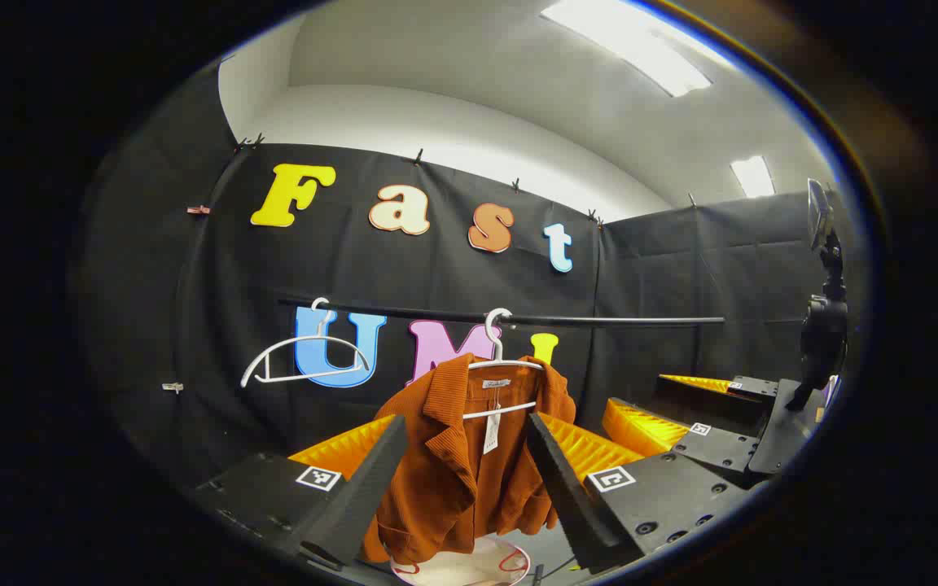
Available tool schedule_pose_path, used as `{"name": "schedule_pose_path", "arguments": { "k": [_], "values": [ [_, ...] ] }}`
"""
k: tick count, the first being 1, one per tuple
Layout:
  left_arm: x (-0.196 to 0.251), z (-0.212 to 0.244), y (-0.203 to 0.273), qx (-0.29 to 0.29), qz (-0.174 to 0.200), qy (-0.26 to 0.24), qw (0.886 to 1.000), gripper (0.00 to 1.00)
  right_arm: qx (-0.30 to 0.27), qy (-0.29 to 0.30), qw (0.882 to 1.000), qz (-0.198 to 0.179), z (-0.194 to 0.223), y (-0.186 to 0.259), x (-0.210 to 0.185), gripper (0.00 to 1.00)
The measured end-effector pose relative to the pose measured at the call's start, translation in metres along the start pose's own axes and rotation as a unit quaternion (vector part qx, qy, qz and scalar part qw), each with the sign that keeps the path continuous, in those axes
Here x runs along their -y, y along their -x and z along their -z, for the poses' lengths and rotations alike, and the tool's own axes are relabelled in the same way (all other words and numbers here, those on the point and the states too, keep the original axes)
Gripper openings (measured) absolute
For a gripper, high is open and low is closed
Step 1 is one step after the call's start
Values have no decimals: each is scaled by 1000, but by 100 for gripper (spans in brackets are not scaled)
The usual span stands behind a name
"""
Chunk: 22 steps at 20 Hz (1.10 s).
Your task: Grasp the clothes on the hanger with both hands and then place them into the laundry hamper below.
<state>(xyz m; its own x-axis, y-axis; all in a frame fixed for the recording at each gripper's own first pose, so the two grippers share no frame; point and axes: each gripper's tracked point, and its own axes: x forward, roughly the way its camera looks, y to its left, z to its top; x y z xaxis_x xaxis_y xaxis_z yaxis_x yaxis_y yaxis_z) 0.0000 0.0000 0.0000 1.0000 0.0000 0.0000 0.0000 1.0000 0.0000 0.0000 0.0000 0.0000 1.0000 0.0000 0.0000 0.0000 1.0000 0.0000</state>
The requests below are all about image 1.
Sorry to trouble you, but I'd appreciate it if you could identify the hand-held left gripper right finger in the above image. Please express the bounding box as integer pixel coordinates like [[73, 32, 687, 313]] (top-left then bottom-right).
[[526, 411, 752, 575]]

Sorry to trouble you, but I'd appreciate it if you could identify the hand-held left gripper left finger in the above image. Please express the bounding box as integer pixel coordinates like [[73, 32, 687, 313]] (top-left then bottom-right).
[[189, 413, 410, 571]]

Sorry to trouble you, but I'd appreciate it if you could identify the rust orange corduroy jacket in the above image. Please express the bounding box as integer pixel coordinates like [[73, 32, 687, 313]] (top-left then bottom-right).
[[362, 352, 577, 566]]

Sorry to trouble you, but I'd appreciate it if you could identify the white round laundry hamper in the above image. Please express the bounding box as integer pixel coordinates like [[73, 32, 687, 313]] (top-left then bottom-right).
[[390, 533, 532, 586]]

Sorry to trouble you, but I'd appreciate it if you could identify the white plastic clothes hanger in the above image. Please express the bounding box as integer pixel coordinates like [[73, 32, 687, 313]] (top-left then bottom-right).
[[461, 308, 547, 421], [239, 297, 372, 389]]

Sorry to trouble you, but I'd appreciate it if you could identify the small ceiling light panel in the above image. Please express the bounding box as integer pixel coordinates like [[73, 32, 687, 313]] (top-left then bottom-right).
[[730, 155, 776, 199]]

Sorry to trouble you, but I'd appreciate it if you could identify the black backdrop cloth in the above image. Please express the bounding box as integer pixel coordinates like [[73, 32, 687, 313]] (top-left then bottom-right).
[[78, 65, 853, 505]]

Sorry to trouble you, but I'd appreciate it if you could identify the long ceiling light panel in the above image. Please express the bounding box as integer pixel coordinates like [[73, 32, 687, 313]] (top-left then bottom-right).
[[541, 0, 714, 98]]

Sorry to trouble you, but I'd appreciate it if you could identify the black clothes rail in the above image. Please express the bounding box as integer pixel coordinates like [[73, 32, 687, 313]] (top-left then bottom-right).
[[278, 297, 726, 327]]

